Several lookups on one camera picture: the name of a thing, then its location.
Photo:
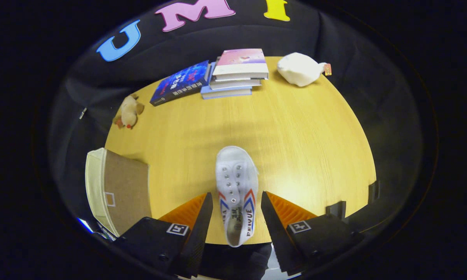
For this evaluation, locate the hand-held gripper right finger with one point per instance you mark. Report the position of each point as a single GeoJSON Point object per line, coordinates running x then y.
{"type": "Point", "coordinates": [274, 229]}

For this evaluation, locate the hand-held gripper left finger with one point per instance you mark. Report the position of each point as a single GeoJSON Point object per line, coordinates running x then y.
{"type": "Point", "coordinates": [196, 237]}

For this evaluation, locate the white canvas shoe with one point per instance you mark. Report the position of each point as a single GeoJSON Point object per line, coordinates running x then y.
{"type": "Point", "coordinates": [235, 175]}

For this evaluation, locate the beige fabric storage box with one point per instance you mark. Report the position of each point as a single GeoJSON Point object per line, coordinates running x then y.
{"type": "Point", "coordinates": [126, 190]}

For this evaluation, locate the tan plush dog toy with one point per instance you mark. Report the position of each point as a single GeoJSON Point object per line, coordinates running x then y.
{"type": "Point", "coordinates": [129, 111]}

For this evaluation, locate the light blue book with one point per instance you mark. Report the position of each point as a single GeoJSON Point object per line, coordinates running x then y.
{"type": "Point", "coordinates": [225, 93]}

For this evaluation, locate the dark blue book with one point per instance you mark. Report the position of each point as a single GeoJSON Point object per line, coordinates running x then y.
{"type": "Point", "coordinates": [179, 82]}

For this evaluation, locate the white plush toy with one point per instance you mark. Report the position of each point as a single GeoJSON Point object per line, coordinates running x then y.
{"type": "Point", "coordinates": [299, 69]}

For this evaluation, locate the silver metal clip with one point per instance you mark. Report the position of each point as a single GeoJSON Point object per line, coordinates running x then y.
{"type": "Point", "coordinates": [82, 112]}

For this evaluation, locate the black table bracket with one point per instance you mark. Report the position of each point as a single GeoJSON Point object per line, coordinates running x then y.
{"type": "Point", "coordinates": [373, 191]}
{"type": "Point", "coordinates": [336, 210]}

